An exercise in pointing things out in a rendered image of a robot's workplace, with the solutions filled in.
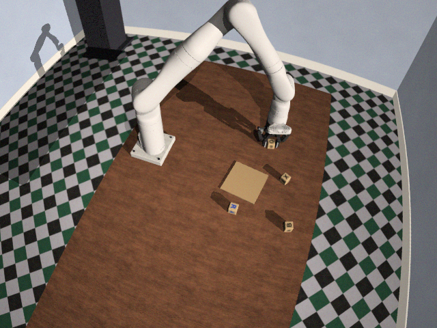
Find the tan flat mat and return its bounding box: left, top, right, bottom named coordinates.
left=221, top=161, right=269, bottom=204

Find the tan block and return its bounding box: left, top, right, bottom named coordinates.
left=228, top=202, right=238, bottom=215
left=283, top=221, right=294, bottom=232
left=279, top=173, right=291, bottom=185
left=267, top=139, right=275, bottom=149

